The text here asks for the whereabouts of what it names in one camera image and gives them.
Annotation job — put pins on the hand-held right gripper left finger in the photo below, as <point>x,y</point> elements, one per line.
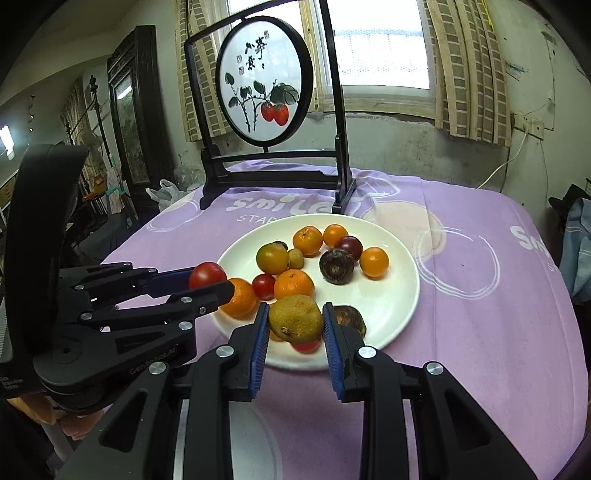
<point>261,353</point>

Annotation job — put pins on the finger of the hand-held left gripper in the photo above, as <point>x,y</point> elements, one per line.
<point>173,281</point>
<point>203,300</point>

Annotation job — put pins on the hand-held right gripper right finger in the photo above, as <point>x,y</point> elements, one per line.
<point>333,355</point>

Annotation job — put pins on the large red tomato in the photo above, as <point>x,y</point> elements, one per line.
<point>207,275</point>

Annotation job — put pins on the white round plate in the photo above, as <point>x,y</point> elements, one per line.
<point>392,304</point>

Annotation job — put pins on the green-orange tomato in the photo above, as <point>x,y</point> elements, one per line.
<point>272,258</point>

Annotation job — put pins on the orange tomato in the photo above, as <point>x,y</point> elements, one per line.
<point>334,234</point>
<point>374,262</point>

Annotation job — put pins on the person's left hand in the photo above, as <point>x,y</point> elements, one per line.
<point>78,424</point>

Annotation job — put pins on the orange mandarin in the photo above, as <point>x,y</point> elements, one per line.
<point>293,284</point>
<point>242,300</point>
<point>308,241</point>

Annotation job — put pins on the dark brown water chestnut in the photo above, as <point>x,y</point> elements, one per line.
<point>353,321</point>
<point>337,266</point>

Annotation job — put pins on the small red tomato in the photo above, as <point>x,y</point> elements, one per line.
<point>264,286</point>

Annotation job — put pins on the white plastic bag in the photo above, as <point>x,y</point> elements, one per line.
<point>164,191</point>

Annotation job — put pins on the small dark fruit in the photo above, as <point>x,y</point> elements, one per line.
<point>280,244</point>

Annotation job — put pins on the standing fan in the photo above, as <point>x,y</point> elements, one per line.
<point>90,145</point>

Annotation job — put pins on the small green-brown fruit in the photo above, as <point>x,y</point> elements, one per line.
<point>295,259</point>

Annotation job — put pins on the dark purple tomato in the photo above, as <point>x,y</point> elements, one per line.
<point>353,247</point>

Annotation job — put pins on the purple printed tablecloth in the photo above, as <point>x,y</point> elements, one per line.
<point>461,323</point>

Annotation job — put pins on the dark wooden framed cabinet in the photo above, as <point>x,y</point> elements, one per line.
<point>131,110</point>

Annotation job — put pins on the beige checked curtain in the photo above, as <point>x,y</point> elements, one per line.
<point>471,69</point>
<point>205,92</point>

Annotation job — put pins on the black framed round painted screen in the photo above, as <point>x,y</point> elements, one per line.
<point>258,92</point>

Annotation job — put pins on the blue cloth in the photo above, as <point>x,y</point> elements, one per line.
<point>577,249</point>

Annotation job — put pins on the black hat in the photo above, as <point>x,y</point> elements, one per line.
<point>563,199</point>

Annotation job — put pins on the window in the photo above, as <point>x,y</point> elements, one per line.
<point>369,41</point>

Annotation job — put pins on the white wall socket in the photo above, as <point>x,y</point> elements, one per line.
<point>530,124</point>

